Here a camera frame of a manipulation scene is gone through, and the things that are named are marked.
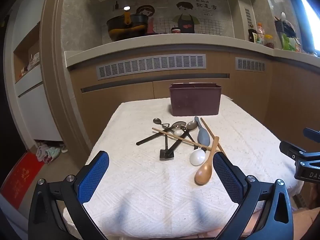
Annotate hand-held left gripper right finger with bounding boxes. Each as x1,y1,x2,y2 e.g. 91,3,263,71
212,152,295,240

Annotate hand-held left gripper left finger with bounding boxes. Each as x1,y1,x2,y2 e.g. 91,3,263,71
27,151,110,240

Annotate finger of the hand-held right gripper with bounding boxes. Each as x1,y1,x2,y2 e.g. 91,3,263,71
279,141,308,160
303,127,320,141

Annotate wooden spoon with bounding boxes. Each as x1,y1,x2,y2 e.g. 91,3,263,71
194,136,220,186

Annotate large white plastic spoon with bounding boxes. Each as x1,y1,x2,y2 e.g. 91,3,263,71
189,147,206,166

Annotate grey-blue plastic spoon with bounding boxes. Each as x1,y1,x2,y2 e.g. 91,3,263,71
194,116,211,147

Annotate wooden chopstick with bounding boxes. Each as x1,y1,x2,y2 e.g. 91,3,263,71
152,127,222,153
200,117,227,157

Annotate black shovel-shaped spoon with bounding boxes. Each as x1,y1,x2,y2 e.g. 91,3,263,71
159,122,176,160

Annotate small metal spoon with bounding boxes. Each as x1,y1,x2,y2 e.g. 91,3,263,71
153,118,170,128

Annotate brown plastic utensil holder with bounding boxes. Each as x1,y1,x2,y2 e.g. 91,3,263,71
169,83,222,117

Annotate wooden counter cabinet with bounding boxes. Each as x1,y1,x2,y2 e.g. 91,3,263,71
69,51,320,160

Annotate floral slippers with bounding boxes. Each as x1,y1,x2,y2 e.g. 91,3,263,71
36,142,68,165

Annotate white textured towel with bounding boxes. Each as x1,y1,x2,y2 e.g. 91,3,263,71
62,95,304,238

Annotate red floor mat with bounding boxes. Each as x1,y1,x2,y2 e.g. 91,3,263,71
0,152,46,209

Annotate green packet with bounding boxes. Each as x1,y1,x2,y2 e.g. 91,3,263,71
282,34,301,52

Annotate short grey vent grille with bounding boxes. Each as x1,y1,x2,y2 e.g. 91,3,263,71
235,57,266,73

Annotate white shelf unit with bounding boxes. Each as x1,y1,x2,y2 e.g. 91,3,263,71
5,21,63,143

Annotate window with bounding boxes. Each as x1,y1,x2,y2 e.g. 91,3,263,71
296,0,320,53

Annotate clear bottle orange cap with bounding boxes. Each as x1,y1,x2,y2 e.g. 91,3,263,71
257,22,266,45

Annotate long grey vent grille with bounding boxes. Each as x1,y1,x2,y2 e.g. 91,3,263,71
96,54,207,80

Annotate white stone countertop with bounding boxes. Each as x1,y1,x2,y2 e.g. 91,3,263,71
64,33,320,71

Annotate wooden door frame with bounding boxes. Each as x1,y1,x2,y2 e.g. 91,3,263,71
41,0,93,162

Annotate black pot yellow handle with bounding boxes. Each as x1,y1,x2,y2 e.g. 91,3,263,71
106,6,149,42

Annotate cartoon wall sticker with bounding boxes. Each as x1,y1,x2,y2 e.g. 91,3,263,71
136,0,223,34

